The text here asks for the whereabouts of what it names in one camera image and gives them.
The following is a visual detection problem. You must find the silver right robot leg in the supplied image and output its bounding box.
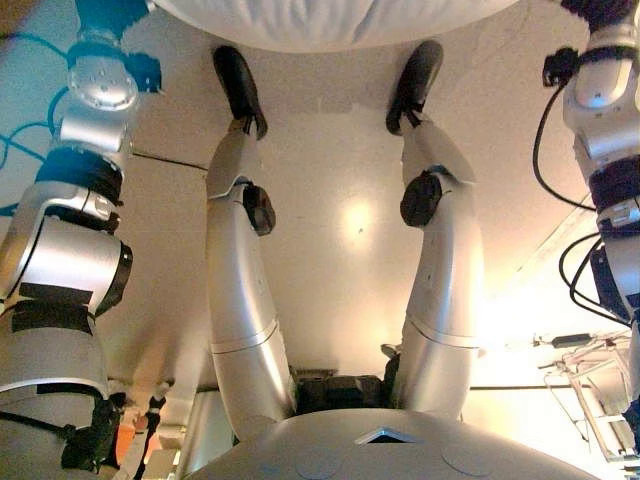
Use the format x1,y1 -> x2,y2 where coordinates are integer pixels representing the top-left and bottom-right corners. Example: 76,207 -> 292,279
383,39 -> 487,422

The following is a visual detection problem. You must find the silver robot torso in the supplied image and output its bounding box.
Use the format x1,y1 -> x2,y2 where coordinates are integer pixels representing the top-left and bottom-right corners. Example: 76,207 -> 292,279
184,343 -> 601,480

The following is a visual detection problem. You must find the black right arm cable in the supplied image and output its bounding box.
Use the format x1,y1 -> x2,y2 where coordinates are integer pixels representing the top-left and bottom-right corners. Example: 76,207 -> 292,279
531,74 -> 640,327

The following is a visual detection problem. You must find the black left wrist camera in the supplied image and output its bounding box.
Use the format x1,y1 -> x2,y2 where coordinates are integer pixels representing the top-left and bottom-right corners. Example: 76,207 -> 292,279
124,49 -> 164,96

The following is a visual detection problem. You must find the white metal rack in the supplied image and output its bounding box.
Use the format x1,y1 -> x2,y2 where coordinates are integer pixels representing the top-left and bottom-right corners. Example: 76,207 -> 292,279
533,329 -> 640,464

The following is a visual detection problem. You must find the silver robot leg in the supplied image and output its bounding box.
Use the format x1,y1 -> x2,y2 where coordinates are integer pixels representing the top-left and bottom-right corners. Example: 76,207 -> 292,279
383,39 -> 487,422
204,44 -> 297,437

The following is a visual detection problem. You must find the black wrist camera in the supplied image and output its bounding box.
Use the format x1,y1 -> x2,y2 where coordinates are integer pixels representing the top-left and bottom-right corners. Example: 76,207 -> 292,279
124,49 -> 164,96
542,46 -> 581,89

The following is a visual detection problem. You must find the silver left robot leg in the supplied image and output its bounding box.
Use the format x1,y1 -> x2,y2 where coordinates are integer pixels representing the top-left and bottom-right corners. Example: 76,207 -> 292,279
204,44 -> 297,437

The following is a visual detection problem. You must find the white fringed cushion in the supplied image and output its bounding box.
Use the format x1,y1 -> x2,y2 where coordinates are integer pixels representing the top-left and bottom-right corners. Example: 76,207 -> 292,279
154,0 -> 521,54

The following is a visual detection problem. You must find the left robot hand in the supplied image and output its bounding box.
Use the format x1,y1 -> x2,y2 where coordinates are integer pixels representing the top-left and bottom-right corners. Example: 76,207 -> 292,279
74,0 -> 154,39

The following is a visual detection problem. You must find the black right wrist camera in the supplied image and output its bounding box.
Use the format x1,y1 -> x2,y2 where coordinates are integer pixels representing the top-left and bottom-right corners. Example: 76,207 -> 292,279
542,46 -> 581,89

